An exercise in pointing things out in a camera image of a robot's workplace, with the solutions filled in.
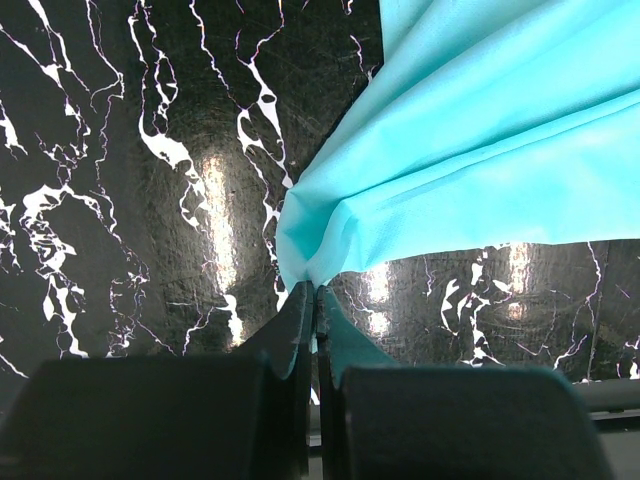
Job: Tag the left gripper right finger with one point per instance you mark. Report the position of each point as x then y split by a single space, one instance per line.
382 420

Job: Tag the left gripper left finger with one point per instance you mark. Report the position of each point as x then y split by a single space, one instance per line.
241 415

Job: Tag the teal t-shirt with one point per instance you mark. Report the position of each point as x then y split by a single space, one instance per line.
490 122

